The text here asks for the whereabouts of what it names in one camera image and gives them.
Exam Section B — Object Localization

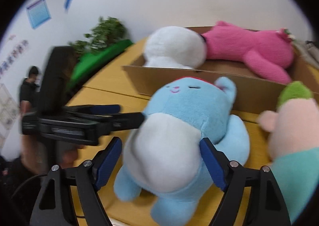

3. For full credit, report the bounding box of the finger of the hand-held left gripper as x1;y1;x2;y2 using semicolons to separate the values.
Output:
100;112;146;137
62;105;122;117

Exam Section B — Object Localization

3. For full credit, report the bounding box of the grey cloth bag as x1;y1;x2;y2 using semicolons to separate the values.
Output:
291;40;319;68

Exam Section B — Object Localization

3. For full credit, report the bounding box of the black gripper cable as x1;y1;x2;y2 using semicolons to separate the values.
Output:
11;173;51;200

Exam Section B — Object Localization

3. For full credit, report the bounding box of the brown cardboard box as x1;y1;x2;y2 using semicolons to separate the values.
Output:
121;26;319;123

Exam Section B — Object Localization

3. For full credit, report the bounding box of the person's left hand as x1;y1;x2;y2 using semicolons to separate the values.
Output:
19;133;86;177

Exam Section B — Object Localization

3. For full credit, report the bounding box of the white plush toy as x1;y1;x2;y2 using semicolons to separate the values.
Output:
144;26;207;70

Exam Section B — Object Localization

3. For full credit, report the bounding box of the pink plush toy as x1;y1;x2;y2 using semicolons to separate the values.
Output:
201;20;296;84

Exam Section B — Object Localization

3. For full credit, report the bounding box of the blue framed wall poster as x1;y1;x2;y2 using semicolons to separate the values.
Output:
26;0;52;29

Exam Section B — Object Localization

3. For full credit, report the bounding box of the green panel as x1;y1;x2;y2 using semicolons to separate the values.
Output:
69;39;134;87

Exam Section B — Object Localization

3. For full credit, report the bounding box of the green potted plant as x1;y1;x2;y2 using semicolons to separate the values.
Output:
69;16;128;60

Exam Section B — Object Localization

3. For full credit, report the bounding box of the green-haired teal plush toy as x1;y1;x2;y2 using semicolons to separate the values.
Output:
257;81;319;224

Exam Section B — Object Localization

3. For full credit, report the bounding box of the black monitor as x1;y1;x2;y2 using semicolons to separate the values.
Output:
37;45;76;117

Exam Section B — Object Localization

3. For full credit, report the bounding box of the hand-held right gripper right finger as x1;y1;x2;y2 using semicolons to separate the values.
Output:
199;137;291;226

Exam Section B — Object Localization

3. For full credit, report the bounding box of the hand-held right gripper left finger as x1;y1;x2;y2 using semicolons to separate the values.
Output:
29;137;122;226

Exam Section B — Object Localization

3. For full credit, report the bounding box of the light blue plush toy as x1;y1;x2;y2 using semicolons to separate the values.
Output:
113;76;251;225

